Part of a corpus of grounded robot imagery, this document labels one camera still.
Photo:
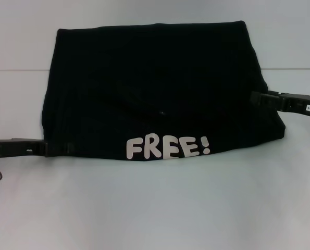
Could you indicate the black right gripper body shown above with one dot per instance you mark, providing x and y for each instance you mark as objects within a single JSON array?
[{"x": 298, "y": 102}]

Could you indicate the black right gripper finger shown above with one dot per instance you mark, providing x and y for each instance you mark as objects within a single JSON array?
[{"x": 264, "y": 100}]

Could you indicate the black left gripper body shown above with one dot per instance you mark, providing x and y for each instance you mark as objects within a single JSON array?
[{"x": 19, "y": 148}]

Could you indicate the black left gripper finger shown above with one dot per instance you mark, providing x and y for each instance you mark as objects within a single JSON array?
[{"x": 58, "y": 149}]

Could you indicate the black shirt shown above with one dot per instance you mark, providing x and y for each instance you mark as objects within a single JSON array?
[{"x": 157, "y": 91}]

